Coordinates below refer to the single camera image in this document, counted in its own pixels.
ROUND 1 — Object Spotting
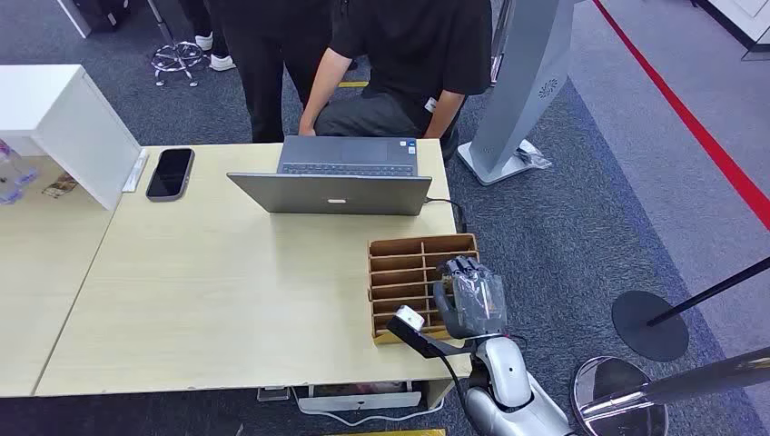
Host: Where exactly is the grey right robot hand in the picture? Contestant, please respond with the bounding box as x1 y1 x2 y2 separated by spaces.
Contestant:
432 255 508 342

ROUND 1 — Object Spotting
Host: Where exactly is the standing person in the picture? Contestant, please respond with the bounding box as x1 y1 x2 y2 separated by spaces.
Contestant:
177 0 338 144

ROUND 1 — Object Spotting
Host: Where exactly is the wooden card organizer box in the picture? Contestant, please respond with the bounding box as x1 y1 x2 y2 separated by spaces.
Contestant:
367 233 480 346

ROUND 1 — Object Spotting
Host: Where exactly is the seated person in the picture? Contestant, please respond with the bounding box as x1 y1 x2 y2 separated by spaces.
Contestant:
299 0 495 164

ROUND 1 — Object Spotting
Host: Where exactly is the printed brochure card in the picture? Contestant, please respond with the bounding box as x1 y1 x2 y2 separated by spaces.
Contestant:
42 173 78 200

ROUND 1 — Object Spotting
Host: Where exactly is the grey laptop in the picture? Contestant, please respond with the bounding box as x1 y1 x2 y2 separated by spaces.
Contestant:
226 134 433 217

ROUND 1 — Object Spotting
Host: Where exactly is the black smartphone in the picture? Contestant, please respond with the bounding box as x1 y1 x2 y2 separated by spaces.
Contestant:
145 147 196 203

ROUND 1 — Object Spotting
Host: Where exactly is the chrome chair base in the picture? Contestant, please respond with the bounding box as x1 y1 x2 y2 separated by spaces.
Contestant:
147 0 206 88

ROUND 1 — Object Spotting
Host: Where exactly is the white panel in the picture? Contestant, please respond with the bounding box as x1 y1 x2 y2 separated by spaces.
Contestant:
297 391 423 414

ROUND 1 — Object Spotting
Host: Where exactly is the clear plastic bag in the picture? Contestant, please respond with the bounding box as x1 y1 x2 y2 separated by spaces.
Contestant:
515 140 553 171

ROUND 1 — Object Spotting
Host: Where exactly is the white flat strip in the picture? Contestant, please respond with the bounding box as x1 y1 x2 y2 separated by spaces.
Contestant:
122 149 150 194

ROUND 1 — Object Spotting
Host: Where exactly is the grey kiosk stand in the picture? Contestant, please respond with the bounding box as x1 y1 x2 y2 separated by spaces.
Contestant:
457 0 576 186

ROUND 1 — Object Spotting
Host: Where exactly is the white shelf box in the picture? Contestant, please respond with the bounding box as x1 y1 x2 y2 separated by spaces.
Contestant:
0 64 143 212

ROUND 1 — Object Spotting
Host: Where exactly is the black and white cabinet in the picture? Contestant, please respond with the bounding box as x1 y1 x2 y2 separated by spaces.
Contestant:
56 0 133 39

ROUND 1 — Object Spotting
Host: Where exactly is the red floor tape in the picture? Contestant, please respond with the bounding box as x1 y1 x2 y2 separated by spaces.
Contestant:
592 0 770 233

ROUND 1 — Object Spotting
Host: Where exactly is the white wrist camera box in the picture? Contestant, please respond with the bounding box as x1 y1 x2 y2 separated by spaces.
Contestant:
393 304 427 332

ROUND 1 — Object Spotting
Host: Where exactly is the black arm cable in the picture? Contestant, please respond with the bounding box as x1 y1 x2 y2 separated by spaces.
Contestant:
438 353 482 436

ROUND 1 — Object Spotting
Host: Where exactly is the black laptop cable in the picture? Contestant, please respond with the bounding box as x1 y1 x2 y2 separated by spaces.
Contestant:
423 196 469 234

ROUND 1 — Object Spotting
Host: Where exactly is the white power cable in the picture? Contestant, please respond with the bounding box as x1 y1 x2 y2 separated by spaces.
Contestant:
290 388 447 427

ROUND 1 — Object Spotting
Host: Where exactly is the black stanchion post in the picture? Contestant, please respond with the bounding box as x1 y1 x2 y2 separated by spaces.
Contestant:
611 255 770 362

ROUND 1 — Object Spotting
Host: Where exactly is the chrome stanchion post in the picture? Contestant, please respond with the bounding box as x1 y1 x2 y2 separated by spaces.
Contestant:
571 347 770 436

